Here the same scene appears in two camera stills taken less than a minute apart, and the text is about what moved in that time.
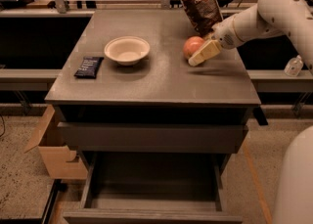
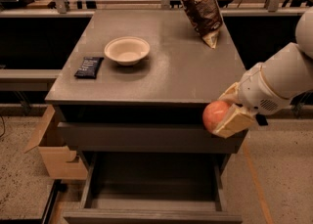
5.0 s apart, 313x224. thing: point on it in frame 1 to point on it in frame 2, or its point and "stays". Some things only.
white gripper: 226,36 to 259,92
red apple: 191,45 to 214,112
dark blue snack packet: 89,67 stays
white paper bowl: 127,50 stays
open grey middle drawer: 152,188 stays
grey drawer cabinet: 156,130 stays
